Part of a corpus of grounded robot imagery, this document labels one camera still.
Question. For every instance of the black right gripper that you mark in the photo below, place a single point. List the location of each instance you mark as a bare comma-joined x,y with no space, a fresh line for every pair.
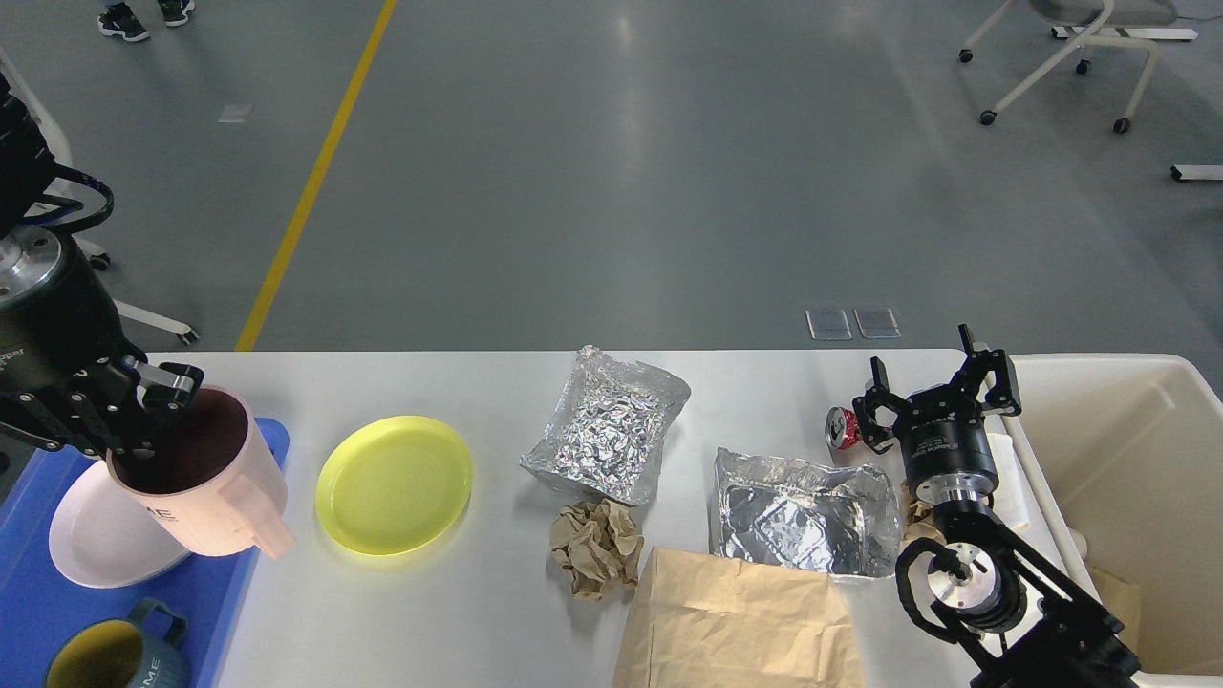
946,449

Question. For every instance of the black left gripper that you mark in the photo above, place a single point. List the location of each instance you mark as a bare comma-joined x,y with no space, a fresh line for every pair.
57,319

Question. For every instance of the pink mug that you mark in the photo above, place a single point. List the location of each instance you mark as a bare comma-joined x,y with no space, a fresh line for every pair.
212,483

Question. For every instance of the yellow-green plastic plate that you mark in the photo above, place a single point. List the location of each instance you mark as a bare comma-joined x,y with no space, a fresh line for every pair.
394,486

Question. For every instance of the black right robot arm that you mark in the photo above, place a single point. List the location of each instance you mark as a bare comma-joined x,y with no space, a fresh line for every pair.
982,587

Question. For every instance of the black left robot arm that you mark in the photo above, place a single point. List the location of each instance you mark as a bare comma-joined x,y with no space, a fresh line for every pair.
37,191

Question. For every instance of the crushed red soda can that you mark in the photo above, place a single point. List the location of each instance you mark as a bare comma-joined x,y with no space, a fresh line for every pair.
842,428

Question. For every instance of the small crumpled brown paper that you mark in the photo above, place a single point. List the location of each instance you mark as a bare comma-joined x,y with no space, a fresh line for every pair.
918,519

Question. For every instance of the floor outlet plates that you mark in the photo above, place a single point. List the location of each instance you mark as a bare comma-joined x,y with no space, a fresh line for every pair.
838,324

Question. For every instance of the white round plate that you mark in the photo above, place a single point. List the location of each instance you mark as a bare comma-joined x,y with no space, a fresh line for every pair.
99,537

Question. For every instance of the flattened foil tray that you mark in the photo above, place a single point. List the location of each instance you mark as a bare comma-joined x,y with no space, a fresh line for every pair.
842,521

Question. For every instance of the white chair leg left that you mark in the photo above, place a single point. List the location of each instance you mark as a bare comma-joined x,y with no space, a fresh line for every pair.
100,260

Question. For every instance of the cream plastic bin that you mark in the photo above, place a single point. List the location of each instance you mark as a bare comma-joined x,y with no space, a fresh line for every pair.
1124,453

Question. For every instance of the blue plastic tray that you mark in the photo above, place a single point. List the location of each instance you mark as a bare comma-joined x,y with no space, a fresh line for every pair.
41,609

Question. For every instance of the blue-grey mug yellow inside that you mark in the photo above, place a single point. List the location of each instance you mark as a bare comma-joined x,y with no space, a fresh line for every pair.
141,650

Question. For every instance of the brown paper bag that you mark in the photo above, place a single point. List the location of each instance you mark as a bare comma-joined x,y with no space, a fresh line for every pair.
708,621

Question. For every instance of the crumpled foil tray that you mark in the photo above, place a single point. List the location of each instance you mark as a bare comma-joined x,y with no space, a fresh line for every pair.
608,429

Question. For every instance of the crumpled brown paper ball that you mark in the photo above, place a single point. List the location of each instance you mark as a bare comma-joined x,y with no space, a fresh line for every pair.
597,546

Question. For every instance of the white bar on floor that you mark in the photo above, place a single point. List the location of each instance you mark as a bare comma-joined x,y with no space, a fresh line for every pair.
1184,173

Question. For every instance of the person in black coat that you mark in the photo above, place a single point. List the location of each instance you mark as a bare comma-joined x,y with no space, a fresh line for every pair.
119,20

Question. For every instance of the white office chair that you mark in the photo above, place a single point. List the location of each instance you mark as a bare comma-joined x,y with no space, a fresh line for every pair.
1081,25

